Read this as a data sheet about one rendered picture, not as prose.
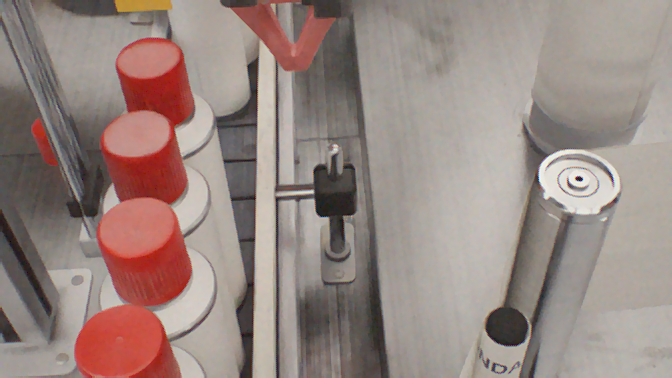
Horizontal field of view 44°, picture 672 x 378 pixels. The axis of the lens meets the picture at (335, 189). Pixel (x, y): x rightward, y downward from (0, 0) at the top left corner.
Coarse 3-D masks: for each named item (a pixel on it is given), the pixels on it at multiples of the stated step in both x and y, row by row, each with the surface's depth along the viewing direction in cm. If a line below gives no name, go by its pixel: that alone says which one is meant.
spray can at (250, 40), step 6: (246, 30) 67; (252, 30) 68; (246, 36) 68; (252, 36) 68; (246, 42) 68; (252, 42) 69; (258, 42) 70; (246, 48) 69; (252, 48) 69; (258, 48) 70; (246, 54) 69; (252, 54) 69; (258, 54) 70; (246, 60) 69; (252, 60) 70; (258, 60) 71; (246, 66) 70; (252, 66) 70
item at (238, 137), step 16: (256, 64) 71; (256, 80) 69; (256, 96) 68; (256, 112) 67; (224, 128) 66; (240, 128) 66; (256, 128) 66; (224, 144) 65; (240, 144) 64; (256, 144) 64; (224, 160) 63; (240, 160) 63; (256, 160) 64; (240, 176) 62; (256, 176) 62; (240, 192) 61; (256, 192) 61; (240, 208) 60; (240, 224) 59; (240, 240) 59; (240, 320) 54
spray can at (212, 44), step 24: (192, 0) 57; (216, 0) 58; (192, 24) 59; (216, 24) 59; (240, 24) 62; (192, 48) 61; (216, 48) 61; (240, 48) 63; (192, 72) 63; (216, 72) 62; (240, 72) 64; (216, 96) 64; (240, 96) 65; (216, 120) 66
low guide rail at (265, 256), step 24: (264, 48) 67; (264, 72) 65; (264, 96) 63; (264, 120) 61; (264, 144) 60; (264, 168) 58; (264, 192) 57; (264, 216) 55; (264, 240) 54; (264, 264) 53; (264, 288) 51; (264, 312) 50; (264, 336) 49; (264, 360) 48
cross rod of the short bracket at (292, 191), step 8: (280, 184) 58; (288, 184) 58; (296, 184) 58; (304, 184) 58; (312, 184) 57; (280, 192) 57; (288, 192) 57; (296, 192) 57; (304, 192) 57; (312, 192) 57; (280, 200) 58; (288, 200) 58; (296, 200) 58
